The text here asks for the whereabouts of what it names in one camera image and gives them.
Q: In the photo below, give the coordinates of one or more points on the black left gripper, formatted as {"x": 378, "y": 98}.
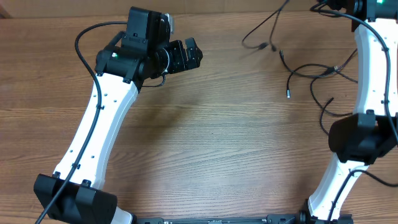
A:
{"x": 181, "y": 61}

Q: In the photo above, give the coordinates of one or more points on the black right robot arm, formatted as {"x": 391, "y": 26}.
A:
{"x": 371, "y": 131}

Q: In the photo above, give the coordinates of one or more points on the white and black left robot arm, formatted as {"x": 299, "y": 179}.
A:
{"x": 74, "y": 192}

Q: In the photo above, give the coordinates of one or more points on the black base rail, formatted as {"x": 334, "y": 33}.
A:
{"x": 217, "y": 221}

